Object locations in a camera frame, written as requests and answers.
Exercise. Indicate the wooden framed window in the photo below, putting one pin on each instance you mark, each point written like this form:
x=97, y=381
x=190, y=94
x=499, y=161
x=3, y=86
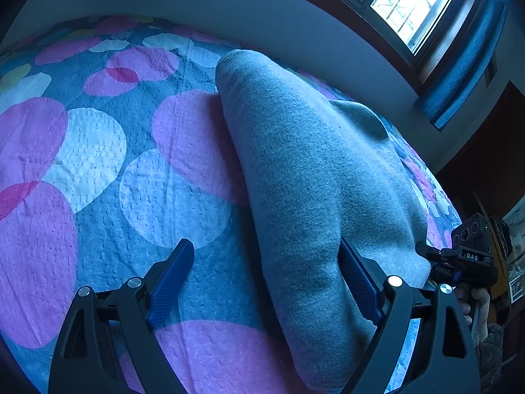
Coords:
x=410, y=4

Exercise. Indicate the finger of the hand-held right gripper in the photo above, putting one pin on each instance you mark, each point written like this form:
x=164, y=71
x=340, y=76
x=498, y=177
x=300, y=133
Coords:
x=430, y=251

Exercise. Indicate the small framed picture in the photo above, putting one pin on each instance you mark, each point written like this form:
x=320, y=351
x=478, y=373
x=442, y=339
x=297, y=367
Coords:
x=517, y=291

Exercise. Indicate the person's right hand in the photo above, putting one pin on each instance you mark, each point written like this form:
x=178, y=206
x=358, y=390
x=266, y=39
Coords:
x=480, y=312

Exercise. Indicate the person's right forearm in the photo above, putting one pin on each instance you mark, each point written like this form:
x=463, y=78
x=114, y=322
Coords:
x=490, y=361

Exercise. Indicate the grey fleece garment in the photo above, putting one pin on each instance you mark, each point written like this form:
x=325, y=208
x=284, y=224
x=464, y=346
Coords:
x=311, y=172

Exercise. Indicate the blue dotted bed sheet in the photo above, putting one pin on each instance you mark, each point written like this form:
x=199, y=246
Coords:
x=102, y=152

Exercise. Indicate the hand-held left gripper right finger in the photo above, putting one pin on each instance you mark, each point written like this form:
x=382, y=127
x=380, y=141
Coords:
x=361, y=283

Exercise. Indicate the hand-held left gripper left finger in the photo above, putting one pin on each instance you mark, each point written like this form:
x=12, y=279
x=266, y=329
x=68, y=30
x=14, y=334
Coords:
x=170, y=285

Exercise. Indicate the wall poster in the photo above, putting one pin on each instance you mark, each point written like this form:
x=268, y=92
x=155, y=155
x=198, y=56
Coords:
x=514, y=234

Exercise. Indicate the blue curtain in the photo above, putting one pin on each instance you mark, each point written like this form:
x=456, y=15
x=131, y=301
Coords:
x=467, y=65

